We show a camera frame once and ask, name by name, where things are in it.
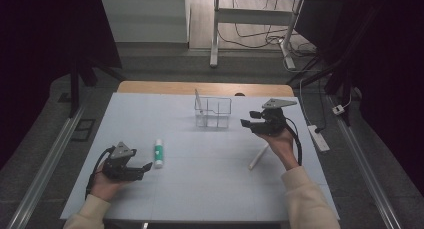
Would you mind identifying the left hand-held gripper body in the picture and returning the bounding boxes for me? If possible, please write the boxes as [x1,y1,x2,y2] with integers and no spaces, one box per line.
[101,141,146,182]

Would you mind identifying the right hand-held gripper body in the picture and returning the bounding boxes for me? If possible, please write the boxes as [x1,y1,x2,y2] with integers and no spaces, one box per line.
[252,98,298,137]

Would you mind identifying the white and green glue stick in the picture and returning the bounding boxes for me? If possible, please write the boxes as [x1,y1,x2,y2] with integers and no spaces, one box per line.
[153,138,165,169]

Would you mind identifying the clear acrylic pen holder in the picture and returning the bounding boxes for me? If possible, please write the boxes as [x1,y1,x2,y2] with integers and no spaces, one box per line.
[194,95,233,130]

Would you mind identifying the white marker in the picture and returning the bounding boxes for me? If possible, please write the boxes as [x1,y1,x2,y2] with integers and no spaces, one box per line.
[248,143,270,171]

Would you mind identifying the person's left hand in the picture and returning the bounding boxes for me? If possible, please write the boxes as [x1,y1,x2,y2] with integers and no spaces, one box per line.
[89,164,135,203]

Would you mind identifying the person's right hand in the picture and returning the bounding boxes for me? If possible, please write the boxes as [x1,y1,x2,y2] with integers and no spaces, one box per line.
[258,128,300,172]

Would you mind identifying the white power strip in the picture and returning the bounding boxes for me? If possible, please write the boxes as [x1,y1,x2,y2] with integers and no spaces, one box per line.
[307,124,331,153]

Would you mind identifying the white table mat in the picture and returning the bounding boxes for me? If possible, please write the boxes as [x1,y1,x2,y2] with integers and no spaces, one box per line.
[59,92,341,223]

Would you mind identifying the black metal stand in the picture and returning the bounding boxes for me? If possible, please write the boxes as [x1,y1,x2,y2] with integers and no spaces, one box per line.
[67,53,128,119]
[286,53,355,127]

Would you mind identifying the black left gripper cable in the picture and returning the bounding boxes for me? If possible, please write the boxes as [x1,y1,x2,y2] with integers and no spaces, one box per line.
[84,145,115,201]

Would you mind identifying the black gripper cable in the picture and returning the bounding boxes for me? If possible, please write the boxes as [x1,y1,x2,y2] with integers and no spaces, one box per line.
[284,116,304,167]
[84,145,115,201]

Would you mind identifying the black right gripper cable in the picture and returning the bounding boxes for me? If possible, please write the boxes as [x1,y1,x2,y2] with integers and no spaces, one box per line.
[284,116,304,167]

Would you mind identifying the black rectangular frame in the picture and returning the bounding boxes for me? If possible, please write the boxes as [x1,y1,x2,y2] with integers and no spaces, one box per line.
[71,118,96,143]

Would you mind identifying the black floor cables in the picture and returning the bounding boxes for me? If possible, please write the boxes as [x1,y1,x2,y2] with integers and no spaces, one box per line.
[218,0,318,58]

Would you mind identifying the aluminium rail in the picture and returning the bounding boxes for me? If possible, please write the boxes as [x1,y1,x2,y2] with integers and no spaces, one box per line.
[6,103,86,229]
[327,95,403,229]

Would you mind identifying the white desk frame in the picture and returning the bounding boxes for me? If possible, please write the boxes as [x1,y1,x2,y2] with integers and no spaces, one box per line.
[209,0,305,70]

